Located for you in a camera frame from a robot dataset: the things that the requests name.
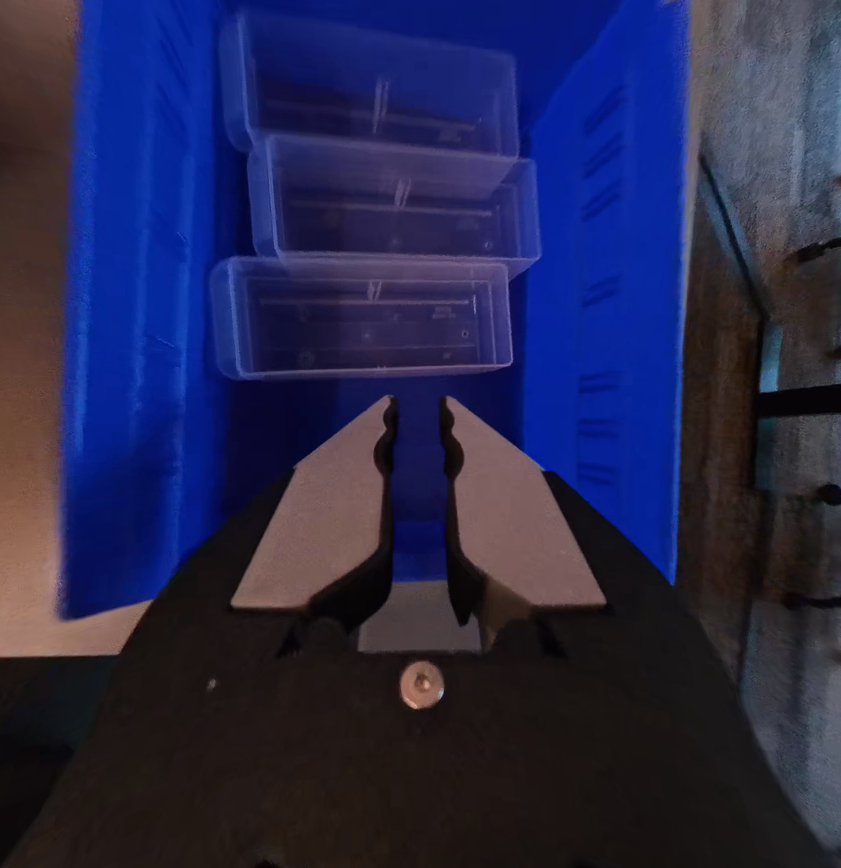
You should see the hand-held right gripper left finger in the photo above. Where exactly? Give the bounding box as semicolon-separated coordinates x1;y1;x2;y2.
229;395;399;635

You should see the blue plastic bin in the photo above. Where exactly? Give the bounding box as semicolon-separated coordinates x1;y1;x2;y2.
57;0;692;621

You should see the clear plastic drawer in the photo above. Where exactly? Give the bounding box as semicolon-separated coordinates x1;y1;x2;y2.
219;8;521;160
210;256;515;381
247;132;543;279

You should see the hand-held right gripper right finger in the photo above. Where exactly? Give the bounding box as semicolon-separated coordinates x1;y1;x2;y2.
438;395;608;653

